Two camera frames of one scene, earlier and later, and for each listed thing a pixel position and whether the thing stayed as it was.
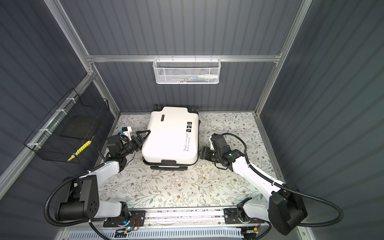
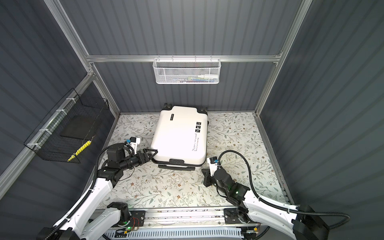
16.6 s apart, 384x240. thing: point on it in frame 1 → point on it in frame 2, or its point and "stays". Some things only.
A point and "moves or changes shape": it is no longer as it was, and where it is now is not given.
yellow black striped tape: (87, 143) stays
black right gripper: (204, 153) → (207, 176)
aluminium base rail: (188, 218) stays
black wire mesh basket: (66, 125) stays
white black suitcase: (172, 143) moves or changes shape
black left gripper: (139, 138) → (145, 155)
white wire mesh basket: (186, 71) stays
